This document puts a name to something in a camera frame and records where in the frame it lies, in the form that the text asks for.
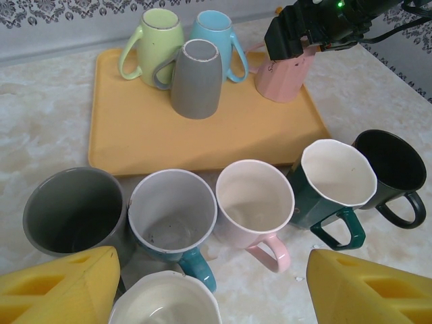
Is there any pale pink round mug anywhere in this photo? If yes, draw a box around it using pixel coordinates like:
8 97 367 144
215 160 296 274

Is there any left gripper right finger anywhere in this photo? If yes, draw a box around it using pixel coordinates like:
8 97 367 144
308 248 432 324

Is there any teal mug with grey inside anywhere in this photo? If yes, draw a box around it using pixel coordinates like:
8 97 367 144
127 168 219 294

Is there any light green mug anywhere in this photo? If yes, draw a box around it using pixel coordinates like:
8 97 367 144
117 8 186 89

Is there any large dark grey mug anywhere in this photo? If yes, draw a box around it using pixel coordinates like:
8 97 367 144
22 167 136 267

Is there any yellow plastic tray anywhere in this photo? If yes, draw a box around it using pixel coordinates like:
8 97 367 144
87 47 332 178

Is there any light blue mug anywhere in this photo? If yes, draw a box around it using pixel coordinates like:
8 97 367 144
188 9 250 84

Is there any dark green faceted mug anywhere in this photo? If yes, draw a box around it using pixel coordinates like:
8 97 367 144
286 138 378 250

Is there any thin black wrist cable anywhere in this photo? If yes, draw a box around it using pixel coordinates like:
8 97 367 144
357 13 432 45

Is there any pink faceted mug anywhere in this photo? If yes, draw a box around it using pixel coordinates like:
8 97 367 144
244 42 321 104

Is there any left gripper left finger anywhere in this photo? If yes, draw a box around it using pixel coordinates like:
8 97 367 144
0 245 122 324

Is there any small tapered grey mug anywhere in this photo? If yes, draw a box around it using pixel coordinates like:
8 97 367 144
152 38 224 121

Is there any white faceted mug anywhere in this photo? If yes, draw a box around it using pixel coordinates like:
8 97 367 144
107 269 223 324

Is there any black mug with white base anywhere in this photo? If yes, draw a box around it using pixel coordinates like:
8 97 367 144
350 129 427 230

